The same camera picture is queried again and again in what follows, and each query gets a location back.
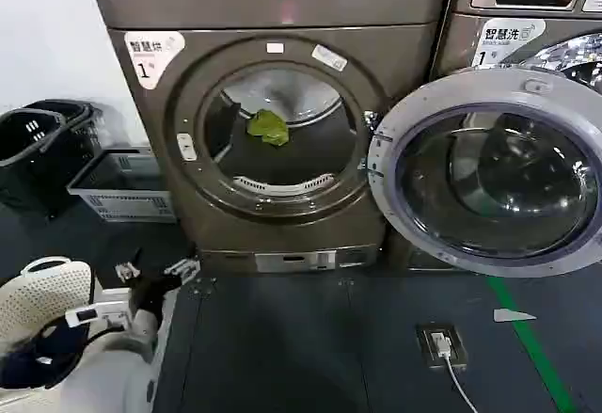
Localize round glass dryer door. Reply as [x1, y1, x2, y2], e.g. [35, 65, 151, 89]
[365, 68, 602, 277]

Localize black plastic laundry basket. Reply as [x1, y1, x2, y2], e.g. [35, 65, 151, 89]
[0, 108, 91, 219]
[22, 98, 134, 183]

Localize dark clothes pile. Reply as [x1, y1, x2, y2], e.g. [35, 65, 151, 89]
[0, 317, 93, 391]

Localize green garment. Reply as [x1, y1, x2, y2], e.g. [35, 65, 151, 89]
[246, 108, 291, 148]

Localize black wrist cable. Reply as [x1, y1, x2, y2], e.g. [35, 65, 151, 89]
[80, 319, 131, 357]

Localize steel floor socket box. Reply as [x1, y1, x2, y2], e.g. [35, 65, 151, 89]
[415, 323, 468, 369]

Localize grey-brown front-load dryer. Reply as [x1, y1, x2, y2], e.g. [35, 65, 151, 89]
[82, 0, 460, 274]

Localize white perforated laundry basket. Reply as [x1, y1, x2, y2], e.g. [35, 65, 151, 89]
[0, 255, 96, 356]

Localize white plug adapter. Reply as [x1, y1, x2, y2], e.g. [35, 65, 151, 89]
[429, 331, 453, 358]

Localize grey plastic crate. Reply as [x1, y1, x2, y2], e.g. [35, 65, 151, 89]
[66, 148, 178, 224]

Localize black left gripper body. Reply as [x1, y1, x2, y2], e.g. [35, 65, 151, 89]
[127, 271, 183, 315]

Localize white power cable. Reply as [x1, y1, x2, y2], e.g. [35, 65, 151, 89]
[440, 354, 477, 413]

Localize white floor tape piece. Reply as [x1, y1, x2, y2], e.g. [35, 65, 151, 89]
[492, 308, 538, 324]

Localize green floor tape strip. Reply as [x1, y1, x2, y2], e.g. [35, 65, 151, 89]
[485, 275, 578, 413]

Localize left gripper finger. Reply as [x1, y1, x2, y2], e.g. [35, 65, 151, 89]
[114, 246, 143, 286]
[163, 254, 202, 284]

